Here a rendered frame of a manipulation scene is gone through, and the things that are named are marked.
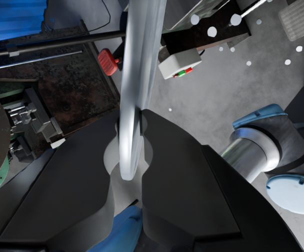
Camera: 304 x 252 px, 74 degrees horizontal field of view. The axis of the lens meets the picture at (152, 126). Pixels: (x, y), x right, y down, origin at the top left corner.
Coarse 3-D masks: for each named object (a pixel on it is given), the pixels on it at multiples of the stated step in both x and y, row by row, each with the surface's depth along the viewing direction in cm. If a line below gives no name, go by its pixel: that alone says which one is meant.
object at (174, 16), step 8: (168, 0) 36; (176, 0) 35; (184, 0) 34; (192, 0) 33; (200, 0) 32; (168, 8) 36; (176, 8) 35; (184, 8) 34; (192, 8) 33; (168, 16) 37; (176, 16) 36; (184, 16) 35; (168, 24) 38; (176, 24) 37
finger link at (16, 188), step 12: (48, 156) 8; (24, 168) 7; (36, 168) 7; (12, 180) 7; (24, 180) 7; (0, 192) 7; (12, 192) 7; (24, 192) 7; (0, 204) 6; (12, 204) 6; (0, 216) 6; (0, 228) 6
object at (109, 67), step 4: (104, 48) 58; (100, 52) 59; (104, 52) 58; (108, 52) 58; (100, 56) 60; (104, 56) 59; (108, 56) 58; (112, 56) 58; (100, 60) 61; (104, 60) 60; (108, 60) 58; (112, 60) 58; (116, 60) 62; (100, 64) 62; (104, 64) 60; (108, 64) 59; (112, 64) 58; (116, 64) 58; (104, 68) 61; (108, 68) 60; (112, 68) 58; (116, 68) 59; (108, 72) 61; (112, 72) 60
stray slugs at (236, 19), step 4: (192, 16) 48; (196, 16) 47; (232, 16) 42; (236, 16) 41; (240, 16) 41; (192, 20) 48; (196, 20) 47; (232, 20) 42; (236, 20) 42; (240, 20) 41; (232, 24) 42; (236, 24) 42; (212, 28) 46; (208, 32) 47; (212, 32) 46; (216, 32) 46; (212, 36) 46
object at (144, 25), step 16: (144, 0) 8; (160, 0) 15; (128, 16) 8; (144, 16) 8; (160, 16) 25; (128, 32) 8; (144, 32) 8; (160, 32) 28; (128, 48) 8; (144, 48) 9; (128, 64) 8; (144, 64) 10; (128, 80) 9; (144, 80) 12; (128, 96) 9; (144, 96) 15; (128, 112) 10; (128, 128) 10; (128, 144) 11; (128, 160) 12; (128, 176) 15
